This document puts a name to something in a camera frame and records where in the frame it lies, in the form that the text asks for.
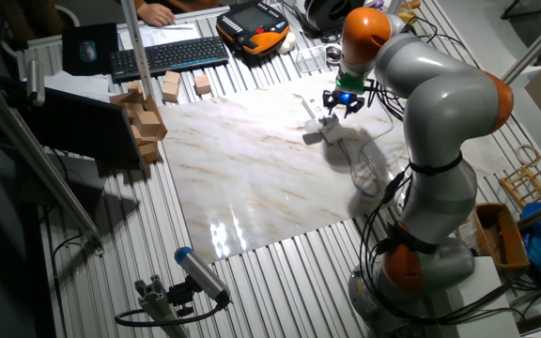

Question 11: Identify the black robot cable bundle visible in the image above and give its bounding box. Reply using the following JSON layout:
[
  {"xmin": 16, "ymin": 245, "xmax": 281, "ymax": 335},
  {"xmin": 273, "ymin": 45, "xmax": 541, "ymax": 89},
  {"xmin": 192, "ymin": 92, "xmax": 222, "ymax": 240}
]
[{"xmin": 345, "ymin": 18, "xmax": 526, "ymax": 330}]

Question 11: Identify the clear plastic box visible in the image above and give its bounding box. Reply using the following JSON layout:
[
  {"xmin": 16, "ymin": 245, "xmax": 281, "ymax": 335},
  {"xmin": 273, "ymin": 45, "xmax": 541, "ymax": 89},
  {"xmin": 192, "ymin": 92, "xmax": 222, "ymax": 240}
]
[{"xmin": 294, "ymin": 44, "xmax": 329, "ymax": 75}]

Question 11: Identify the black keyboard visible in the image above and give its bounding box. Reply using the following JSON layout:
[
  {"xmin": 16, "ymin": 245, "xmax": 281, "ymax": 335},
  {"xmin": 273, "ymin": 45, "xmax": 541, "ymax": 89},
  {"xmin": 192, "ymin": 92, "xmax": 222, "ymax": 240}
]
[{"xmin": 109, "ymin": 36, "xmax": 230, "ymax": 83}]

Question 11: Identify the black monitor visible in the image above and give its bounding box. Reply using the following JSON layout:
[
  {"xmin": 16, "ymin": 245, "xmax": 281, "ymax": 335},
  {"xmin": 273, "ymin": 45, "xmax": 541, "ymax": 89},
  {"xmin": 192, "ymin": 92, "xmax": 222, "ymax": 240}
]
[{"xmin": 20, "ymin": 86, "xmax": 146, "ymax": 171}]

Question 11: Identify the orange and black teach pendant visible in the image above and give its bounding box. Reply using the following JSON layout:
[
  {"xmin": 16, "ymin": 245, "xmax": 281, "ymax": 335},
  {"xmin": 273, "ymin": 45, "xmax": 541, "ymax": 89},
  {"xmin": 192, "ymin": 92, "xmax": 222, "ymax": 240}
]
[{"xmin": 215, "ymin": 1, "xmax": 291, "ymax": 57}]

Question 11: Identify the brown tray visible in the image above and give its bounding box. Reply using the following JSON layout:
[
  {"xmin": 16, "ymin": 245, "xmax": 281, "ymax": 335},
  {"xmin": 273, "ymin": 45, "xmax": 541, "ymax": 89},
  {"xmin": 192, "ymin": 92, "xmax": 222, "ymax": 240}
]
[{"xmin": 471, "ymin": 202, "xmax": 532, "ymax": 271}]

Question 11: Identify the silver camera with blue end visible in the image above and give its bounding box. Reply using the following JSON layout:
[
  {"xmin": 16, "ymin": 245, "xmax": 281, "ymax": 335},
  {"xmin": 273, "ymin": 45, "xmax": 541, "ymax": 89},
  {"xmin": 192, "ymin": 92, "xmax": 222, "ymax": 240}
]
[{"xmin": 174, "ymin": 246, "xmax": 232, "ymax": 304}]

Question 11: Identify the green wrist adapter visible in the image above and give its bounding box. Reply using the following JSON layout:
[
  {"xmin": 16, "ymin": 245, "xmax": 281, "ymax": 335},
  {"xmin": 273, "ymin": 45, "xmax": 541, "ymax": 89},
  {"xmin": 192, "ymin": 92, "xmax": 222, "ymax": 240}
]
[{"xmin": 334, "ymin": 73, "xmax": 367, "ymax": 94}]

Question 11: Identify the yellow toy bread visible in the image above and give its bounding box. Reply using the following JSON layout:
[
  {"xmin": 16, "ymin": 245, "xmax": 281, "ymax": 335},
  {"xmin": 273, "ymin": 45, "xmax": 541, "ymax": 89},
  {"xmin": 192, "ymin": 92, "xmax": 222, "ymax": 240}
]
[{"xmin": 396, "ymin": 0, "xmax": 422, "ymax": 26}]

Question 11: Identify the brown sleeved forearm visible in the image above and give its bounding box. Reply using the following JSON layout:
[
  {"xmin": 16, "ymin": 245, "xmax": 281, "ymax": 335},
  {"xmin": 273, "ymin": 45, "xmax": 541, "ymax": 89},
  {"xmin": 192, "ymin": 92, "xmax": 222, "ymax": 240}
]
[{"xmin": 129, "ymin": 0, "xmax": 223, "ymax": 13}]

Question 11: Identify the wooden rack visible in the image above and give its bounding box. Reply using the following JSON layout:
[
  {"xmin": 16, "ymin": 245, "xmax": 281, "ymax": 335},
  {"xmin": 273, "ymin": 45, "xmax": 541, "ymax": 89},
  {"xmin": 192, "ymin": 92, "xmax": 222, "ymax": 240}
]
[{"xmin": 499, "ymin": 144, "xmax": 541, "ymax": 210}]

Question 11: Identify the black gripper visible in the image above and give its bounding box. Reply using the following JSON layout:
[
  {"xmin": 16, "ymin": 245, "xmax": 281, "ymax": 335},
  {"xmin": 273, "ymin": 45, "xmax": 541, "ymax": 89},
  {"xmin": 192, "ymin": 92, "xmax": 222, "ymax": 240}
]
[{"xmin": 321, "ymin": 88, "xmax": 367, "ymax": 119}]

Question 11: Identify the grey computer mouse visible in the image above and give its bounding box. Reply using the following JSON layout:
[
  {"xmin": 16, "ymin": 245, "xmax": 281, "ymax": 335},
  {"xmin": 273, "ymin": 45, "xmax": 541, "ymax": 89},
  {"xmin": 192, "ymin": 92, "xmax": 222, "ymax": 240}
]
[{"xmin": 78, "ymin": 39, "xmax": 99, "ymax": 64}]

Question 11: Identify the marble pattern board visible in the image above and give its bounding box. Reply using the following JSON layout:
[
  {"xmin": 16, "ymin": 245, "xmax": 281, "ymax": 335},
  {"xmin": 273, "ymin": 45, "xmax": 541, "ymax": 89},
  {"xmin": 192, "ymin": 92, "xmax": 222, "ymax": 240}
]
[{"xmin": 157, "ymin": 74, "xmax": 512, "ymax": 265}]

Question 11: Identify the small metal bowl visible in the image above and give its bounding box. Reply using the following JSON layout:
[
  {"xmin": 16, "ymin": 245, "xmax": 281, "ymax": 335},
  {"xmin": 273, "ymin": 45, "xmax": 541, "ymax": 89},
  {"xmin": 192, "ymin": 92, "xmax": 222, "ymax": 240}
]
[{"xmin": 323, "ymin": 42, "xmax": 345, "ymax": 65}]

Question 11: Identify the white power strip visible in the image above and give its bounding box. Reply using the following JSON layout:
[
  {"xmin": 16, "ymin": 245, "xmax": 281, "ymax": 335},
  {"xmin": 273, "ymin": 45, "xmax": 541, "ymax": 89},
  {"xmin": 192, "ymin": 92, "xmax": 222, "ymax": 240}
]
[{"xmin": 301, "ymin": 96, "xmax": 351, "ymax": 146}]

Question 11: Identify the grey power strip cable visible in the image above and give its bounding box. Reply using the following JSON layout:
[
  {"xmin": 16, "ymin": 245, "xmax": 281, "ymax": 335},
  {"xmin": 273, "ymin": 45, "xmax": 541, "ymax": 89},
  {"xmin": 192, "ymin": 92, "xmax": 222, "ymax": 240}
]
[{"xmin": 338, "ymin": 122, "xmax": 396, "ymax": 199}]

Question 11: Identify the white paper sheet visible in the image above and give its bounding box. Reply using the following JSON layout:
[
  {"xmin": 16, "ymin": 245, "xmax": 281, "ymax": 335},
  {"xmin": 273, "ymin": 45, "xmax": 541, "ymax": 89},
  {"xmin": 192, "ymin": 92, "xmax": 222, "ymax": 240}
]
[{"xmin": 118, "ymin": 22, "xmax": 203, "ymax": 51}]

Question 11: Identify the person's bare hand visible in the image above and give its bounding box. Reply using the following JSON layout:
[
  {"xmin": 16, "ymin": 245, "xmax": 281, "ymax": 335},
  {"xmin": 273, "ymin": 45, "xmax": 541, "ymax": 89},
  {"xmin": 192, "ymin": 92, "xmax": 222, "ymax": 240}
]
[{"xmin": 135, "ymin": 1, "xmax": 177, "ymax": 28}]

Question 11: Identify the slanted aluminium bar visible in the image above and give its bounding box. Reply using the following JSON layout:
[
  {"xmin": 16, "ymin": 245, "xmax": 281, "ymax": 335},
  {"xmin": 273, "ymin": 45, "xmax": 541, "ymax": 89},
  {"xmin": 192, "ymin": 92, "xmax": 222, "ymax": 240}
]
[{"xmin": 495, "ymin": 3, "xmax": 541, "ymax": 93}]

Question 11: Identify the upright aluminium post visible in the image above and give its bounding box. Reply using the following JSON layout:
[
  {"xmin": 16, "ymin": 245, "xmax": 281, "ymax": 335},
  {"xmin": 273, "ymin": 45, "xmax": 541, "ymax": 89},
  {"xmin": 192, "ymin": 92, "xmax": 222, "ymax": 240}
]
[{"xmin": 119, "ymin": 0, "xmax": 156, "ymax": 100}]

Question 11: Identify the black mouse pad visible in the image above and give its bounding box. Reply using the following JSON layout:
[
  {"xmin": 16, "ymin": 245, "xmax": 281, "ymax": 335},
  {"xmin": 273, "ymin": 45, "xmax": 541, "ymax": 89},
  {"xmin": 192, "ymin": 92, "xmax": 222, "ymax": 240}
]
[{"xmin": 61, "ymin": 22, "xmax": 120, "ymax": 77}]

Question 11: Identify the long slanted aluminium beam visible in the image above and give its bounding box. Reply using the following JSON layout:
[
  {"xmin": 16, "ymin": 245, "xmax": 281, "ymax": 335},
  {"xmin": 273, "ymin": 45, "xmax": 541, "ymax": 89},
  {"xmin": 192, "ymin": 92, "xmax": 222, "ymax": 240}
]
[{"xmin": 0, "ymin": 64, "xmax": 106, "ymax": 257}]

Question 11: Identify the white plug adapter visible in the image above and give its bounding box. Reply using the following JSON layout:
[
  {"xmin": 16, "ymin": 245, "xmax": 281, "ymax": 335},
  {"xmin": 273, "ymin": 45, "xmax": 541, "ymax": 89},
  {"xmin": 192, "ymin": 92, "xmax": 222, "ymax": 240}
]
[{"xmin": 303, "ymin": 115, "xmax": 341, "ymax": 135}]

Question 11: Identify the short aluminium profile mount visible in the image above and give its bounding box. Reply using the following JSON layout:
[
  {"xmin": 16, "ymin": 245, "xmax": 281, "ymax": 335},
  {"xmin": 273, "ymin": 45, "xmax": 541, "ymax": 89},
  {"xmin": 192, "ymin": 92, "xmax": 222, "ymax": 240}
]
[{"xmin": 133, "ymin": 274, "xmax": 192, "ymax": 338}]

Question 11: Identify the black camera cable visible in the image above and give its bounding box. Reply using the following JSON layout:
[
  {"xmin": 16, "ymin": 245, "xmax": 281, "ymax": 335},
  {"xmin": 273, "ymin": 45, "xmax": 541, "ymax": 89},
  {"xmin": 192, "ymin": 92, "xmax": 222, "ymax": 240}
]
[{"xmin": 114, "ymin": 300, "xmax": 230, "ymax": 328}]

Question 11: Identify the black spool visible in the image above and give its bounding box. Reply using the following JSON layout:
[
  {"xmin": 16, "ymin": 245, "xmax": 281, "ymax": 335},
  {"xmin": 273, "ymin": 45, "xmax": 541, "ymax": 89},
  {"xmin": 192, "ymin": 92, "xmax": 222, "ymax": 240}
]
[{"xmin": 303, "ymin": 0, "xmax": 364, "ymax": 35}]

